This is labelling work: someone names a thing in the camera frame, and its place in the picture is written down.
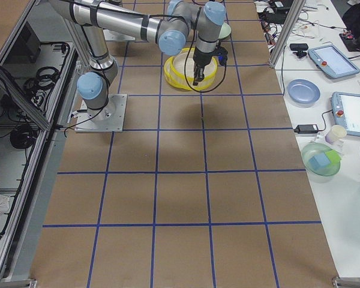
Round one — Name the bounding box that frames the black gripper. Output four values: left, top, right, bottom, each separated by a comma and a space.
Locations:
193, 49, 213, 86

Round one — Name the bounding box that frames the yellow bamboo steamer ring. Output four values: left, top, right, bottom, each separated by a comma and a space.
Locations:
169, 47, 219, 92

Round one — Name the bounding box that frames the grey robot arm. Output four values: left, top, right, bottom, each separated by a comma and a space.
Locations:
50, 1, 226, 117

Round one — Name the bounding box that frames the yellow bamboo steamer base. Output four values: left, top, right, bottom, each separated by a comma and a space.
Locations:
164, 57, 195, 91

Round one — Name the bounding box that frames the mint green round plate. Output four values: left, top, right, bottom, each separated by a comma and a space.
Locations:
218, 22, 232, 40

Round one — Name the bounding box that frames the black webcam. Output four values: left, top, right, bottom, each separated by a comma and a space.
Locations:
289, 43, 308, 59

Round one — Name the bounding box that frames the blue round plate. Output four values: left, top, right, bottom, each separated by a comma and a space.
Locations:
287, 79, 320, 107

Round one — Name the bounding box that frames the black power adapter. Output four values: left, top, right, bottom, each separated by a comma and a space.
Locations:
293, 124, 320, 134

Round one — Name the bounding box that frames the upper blue teach pendant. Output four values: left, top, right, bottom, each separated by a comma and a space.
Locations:
307, 44, 360, 79

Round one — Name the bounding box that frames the blue teach pendant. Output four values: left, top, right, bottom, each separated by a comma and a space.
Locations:
331, 91, 360, 137
307, 44, 360, 79

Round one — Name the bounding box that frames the blue foam cube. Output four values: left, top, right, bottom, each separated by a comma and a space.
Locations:
308, 153, 330, 170

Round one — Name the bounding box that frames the clear glass bowl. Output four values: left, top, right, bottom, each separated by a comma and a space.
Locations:
301, 142, 341, 183

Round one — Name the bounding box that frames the white paper cup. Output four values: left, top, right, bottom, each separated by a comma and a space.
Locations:
325, 125, 347, 144

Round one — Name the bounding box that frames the green foam cube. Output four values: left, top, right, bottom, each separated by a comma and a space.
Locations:
325, 149, 341, 164

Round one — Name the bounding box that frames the lower blue teach pendant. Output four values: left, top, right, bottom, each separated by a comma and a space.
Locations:
331, 91, 360, 137

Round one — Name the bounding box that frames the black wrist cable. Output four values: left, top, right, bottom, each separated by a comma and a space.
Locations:
184, 5, 228, 94

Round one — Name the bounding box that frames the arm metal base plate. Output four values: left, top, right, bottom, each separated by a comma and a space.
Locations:
74, 94, 128, 133

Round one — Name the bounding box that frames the aluminium frame post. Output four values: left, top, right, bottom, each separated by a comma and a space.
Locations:
269, 0, 306, 68

